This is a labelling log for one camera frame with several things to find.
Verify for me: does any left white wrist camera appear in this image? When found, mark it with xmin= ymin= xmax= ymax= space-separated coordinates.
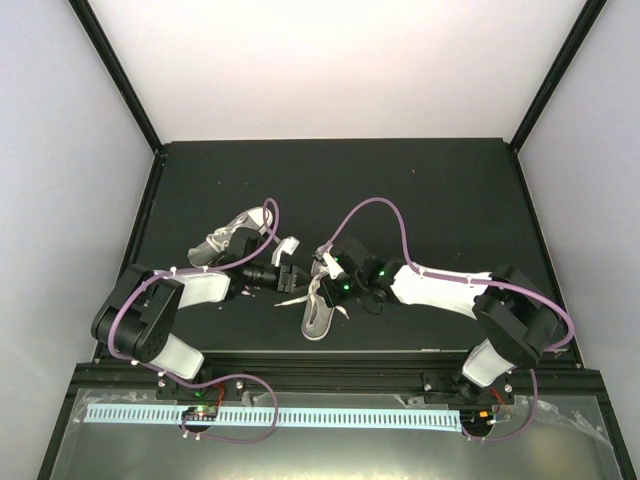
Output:
xmin=271 ymin=236 xmax=300 ymax=267

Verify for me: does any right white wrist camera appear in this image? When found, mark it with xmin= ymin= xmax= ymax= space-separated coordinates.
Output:
xmin=312 ymin=243 xmax=345 ymax=280

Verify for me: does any right black frame post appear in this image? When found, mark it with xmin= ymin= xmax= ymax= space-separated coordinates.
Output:
xmin=509 ymin=0 xmax=607 ymax=153

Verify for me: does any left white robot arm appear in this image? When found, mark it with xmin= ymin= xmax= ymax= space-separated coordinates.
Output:
xmin=91 ymin=227 xmax=310 ymax=399

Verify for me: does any black frame post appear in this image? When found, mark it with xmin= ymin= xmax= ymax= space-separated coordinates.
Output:
xmin=509 ymin=0 xmax=607 ymax=153
xmin=68 ymin=0 xmax=163 ymax=153

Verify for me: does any grey sneaker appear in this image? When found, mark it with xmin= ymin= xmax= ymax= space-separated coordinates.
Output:
xmin=187 ymin=207 xmax=274 ymax=267
xmin=275 ymin=274 xmax=348 ymax=341

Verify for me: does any left black frame post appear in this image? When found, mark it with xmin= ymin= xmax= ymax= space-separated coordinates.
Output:
xmin=68 ymin=0 xmax=163 ymax=153

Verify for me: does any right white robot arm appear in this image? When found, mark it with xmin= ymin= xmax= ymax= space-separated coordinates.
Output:
xmin=303 ymin=239 xmax=560 ymax=405

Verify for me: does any left small circuit board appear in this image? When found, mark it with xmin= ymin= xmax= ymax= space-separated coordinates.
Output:
xmin=182 ymin=405 xmax=218 ymax=421

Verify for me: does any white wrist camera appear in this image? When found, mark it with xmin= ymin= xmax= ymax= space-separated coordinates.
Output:
xmin=271 ymin=236 xmax=300 ymax=267
xmin=312 ymin=243 xmax=345 ymax=280

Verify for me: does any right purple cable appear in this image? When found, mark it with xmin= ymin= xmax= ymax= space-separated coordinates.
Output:
xmin=314 ymin=197 xmax=576 ymax=444

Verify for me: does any white slotted cable duct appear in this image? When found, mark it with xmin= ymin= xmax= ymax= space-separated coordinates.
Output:
xmin=83 ymin=404 xmax=462 ymax=433

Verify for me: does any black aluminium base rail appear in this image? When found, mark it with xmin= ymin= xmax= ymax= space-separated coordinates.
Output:
xmin=154 ymin=349 xmax=516 ymax=404

